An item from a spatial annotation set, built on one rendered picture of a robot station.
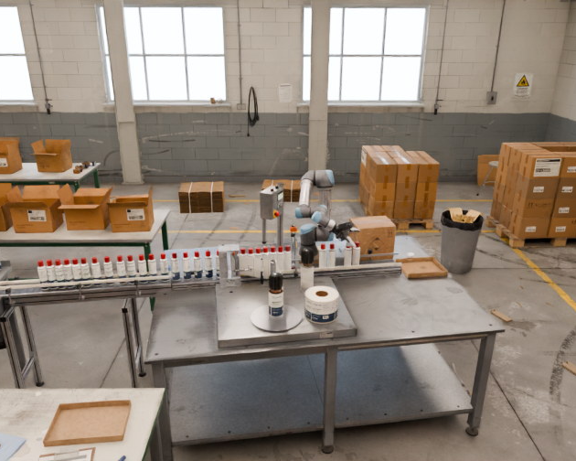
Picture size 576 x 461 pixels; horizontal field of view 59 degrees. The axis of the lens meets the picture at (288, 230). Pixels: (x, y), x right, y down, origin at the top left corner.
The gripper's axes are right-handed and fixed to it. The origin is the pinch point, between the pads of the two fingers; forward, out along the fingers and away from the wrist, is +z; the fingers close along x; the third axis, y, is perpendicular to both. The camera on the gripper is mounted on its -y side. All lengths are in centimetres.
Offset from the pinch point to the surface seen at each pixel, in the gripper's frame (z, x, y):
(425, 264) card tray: 64, -26, 16
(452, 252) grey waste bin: 154, -152, 109
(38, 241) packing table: -212, 19, 188
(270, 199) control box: -66, 3, 7
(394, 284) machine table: 39.8, 9.0, 12.2
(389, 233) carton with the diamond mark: 28.6, -33.3, 13.7
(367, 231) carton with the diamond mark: 12.0, -26.7, 17.7
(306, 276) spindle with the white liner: -22.4, 39.0, 13.9
